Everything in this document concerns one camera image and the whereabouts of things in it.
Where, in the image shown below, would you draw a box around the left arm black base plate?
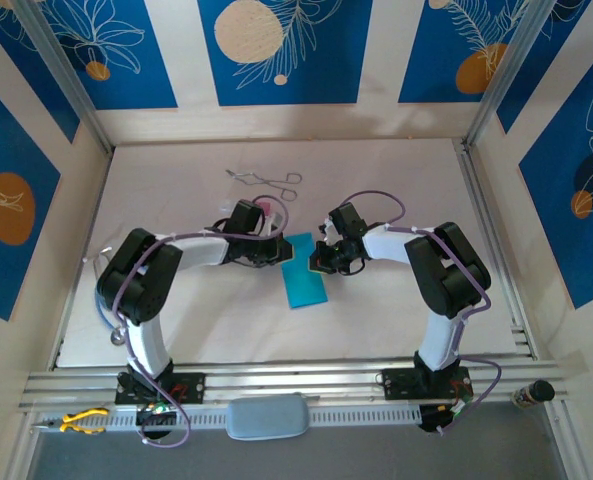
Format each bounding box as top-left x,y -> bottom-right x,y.
114,372 -> 207,406

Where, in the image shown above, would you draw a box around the blue stethoscope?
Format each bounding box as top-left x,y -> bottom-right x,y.
83,246 -> 130,347

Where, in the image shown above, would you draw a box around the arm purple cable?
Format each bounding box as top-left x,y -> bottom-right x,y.
338,189 -> 503,436
109,194 -> 291,449

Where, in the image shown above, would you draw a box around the metal scissor-handle forceps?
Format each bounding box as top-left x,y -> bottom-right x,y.
225,168 -> 303,202

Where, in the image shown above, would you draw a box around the aluminium side rail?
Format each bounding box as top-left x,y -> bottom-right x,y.
456,140 -> 537,357

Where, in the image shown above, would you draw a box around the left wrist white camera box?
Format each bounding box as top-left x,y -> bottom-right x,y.
264,209 -> 287,234

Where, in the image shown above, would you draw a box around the yellow-handled pliers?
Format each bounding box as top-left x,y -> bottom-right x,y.
33,407 -> 111,435

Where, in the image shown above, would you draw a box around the grey zip pouch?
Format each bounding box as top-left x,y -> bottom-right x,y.
224,393 -> 311,441

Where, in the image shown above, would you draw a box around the aluminium frame post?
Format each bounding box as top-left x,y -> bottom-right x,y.
13,0 -> 115,154
463,0 -> 552,151

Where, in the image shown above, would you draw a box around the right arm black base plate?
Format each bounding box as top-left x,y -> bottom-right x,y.
381,367 -> 473,401

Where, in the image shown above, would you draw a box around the dark capped labelled bottle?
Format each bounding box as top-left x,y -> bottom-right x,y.
511,379 -> 556,409

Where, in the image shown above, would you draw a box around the blue paper sheet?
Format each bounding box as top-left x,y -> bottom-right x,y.
280,232 -> 330,309

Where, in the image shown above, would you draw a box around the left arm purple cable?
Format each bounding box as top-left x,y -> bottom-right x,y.
109,194 -> 291,449

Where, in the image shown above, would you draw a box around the aluminium mounting rail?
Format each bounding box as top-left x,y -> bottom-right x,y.
18,355 -> 570,414

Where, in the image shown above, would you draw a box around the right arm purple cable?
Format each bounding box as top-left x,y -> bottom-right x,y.
338,189 -> 503,436

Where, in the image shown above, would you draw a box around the white table cover sheet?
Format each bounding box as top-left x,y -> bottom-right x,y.
55,139 -> 535,370

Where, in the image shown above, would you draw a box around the slotted grey cable duct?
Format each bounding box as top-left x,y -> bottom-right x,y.
33,403 -> 422,432

